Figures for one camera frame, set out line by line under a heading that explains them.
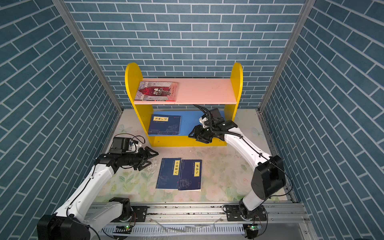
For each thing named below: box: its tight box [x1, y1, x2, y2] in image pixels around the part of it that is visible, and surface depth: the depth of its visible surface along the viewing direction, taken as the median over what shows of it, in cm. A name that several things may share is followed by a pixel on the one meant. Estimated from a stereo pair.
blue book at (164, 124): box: [148, 114, 182, 135], surface depth 92 cm
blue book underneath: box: [178, 159, 202, 192], surface depth 87 cm
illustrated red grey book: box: [134, 81, 178, 102], surface depth 74 cm
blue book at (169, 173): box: [155, 157, 182, 189], surface depth 88 cm
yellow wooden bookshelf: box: [125, 62, 244, 148], surface depth 77 cm
